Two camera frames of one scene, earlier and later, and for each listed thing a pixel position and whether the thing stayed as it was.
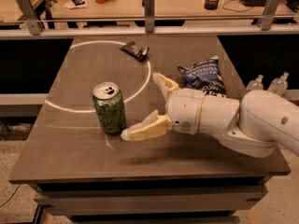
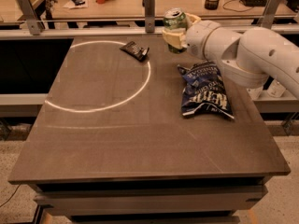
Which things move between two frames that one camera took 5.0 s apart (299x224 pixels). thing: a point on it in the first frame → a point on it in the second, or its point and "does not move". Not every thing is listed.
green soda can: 109,102 → 175,30
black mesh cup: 211,2 does not move
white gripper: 186,110 → 195,37
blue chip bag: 205,76 does not move
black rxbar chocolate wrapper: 135,49 does not move
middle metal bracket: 149,4 does not move
